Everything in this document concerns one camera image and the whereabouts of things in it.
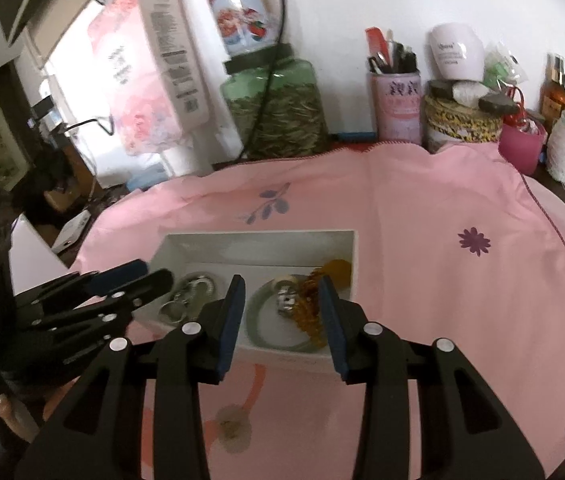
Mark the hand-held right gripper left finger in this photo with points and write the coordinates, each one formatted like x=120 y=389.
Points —
x=227 y=330

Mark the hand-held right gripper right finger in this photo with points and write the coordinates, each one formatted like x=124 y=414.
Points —
x=332 y=330

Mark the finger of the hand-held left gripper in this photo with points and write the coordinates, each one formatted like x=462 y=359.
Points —
x=117 y=275
x=147 y=285

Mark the ornate silver gold jewelry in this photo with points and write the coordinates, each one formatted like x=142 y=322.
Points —
x=196 y=287

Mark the jade pendant with gold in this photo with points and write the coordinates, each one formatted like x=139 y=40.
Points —
x=286 y=301

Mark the white cardboard box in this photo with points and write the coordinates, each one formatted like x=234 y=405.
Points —
x=242 y=250

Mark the green jade bangle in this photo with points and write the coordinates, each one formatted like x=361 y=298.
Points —
x=255 y=327

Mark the white cardboard sheet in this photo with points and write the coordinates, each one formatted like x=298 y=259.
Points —
x=32 y=260

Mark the small white device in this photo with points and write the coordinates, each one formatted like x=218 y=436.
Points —
x=75 y=228

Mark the pink printed cloth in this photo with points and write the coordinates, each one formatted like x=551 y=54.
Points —
x=437 y=310

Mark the black charger plug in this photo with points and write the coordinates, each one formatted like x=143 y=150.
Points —
x=45 y=117

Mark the blue pen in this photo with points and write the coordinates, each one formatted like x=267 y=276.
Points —
x=357 y=136

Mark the green glass jar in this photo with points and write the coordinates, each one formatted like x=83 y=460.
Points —
x=287 y=120

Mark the pink tissue pack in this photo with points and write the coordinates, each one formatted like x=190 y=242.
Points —
x=162 y=60

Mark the pink pen holder can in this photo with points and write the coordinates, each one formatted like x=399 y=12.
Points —
x=395 y=110

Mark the round yellow patterned tin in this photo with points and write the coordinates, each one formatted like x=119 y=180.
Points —
x=462 y=122

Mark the pink plastic basket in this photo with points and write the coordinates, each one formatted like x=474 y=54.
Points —
x=518 y=152

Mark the white thread spool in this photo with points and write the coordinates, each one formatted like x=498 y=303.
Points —
x=467 y=92

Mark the bundle of pens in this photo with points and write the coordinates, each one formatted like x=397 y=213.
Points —
x=402 y=62

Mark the printed tin can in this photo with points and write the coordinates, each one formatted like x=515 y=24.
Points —
x=237 y=15

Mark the red scissors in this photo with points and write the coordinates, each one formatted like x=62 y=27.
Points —
x=515 y=105

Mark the red comb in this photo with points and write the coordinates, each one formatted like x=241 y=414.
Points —
x=375 y=40

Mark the white cream jar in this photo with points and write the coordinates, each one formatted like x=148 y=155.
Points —
x=455 y=50

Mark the clear plastic bag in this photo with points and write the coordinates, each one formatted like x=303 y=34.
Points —
x=500 y=67

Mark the amber glass bottle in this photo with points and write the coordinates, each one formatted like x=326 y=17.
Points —
x=554 y=100

